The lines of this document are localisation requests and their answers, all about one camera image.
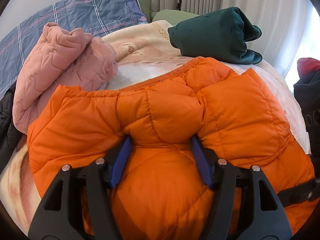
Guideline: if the orange puffer jacket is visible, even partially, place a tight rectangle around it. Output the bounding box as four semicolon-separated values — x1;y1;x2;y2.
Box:
27;57;315;239

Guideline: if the dark red cloth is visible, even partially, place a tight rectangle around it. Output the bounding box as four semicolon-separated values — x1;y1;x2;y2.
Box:
297;57;320;78

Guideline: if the beige curtain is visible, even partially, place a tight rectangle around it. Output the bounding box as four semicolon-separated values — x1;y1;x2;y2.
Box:
148;0;313;76

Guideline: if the black quilted garment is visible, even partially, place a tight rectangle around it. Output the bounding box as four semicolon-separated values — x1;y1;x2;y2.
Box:
0;82;22;172

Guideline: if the dark green folded garment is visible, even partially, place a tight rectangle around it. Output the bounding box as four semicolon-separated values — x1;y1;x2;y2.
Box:
168;7;263;64

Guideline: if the light green pillow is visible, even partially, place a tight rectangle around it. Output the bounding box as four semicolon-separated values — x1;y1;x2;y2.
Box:
138;0;199;25

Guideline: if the pink quilted garment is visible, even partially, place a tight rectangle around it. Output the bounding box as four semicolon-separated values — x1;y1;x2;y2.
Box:
12;23;118;134

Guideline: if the blue plaid pillow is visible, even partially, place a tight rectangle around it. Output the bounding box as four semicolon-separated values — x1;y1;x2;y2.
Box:
1;0;147;95

